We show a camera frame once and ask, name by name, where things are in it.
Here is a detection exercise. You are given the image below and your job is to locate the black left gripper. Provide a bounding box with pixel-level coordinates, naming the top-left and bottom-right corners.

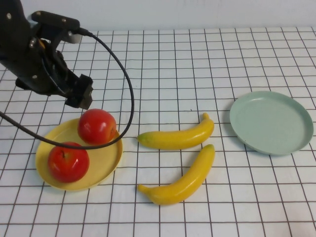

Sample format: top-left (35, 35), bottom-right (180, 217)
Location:
top-left (43, 45), bottom-right (94, 111)

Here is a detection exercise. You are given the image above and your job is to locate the red apple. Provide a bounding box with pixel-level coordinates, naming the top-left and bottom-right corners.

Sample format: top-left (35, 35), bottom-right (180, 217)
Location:
top-left (47, 142), bottom-right (90, 184)
top-left (78, 108), bottom-right (117, 145)

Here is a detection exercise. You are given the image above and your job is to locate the yellow banana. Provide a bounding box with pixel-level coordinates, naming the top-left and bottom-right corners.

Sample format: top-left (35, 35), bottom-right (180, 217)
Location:
top-left (137, 144), bottom-right (216, 206)
top-left (137, 113), bottom-right (215, 151)

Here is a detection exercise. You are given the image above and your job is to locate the yellow round plate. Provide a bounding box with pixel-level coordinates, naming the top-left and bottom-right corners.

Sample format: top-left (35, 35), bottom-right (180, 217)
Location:
top-left (35, 118), bottom-right (123, 191)

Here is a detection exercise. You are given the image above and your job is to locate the pale green round plate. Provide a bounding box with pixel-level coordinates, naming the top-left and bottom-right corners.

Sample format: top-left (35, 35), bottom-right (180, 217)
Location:
top-left (229, 90), bottom-right (314, 156)

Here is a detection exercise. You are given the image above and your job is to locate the white grid tablecloth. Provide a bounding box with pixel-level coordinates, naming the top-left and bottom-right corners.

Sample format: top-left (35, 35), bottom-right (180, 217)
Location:
top-left (0, 27), bottom-right (316, 237)

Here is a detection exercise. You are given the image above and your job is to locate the black left camera cable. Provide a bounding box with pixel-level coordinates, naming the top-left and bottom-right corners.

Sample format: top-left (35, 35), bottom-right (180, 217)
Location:
top-left (0, 28), bottom-right (135, 151)

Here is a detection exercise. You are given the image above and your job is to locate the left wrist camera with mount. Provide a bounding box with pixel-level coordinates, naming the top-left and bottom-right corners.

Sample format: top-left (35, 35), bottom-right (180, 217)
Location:
top-left (31, 10), bottom-right (81, 44)

